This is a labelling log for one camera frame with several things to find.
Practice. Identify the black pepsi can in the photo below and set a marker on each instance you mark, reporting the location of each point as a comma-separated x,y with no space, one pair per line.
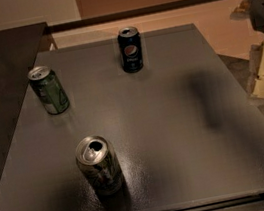
130,47

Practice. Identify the green patterned soda can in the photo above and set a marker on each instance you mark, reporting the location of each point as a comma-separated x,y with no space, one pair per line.
97,161

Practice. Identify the dark wooden rail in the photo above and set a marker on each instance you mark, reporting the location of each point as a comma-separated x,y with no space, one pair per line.
124,15

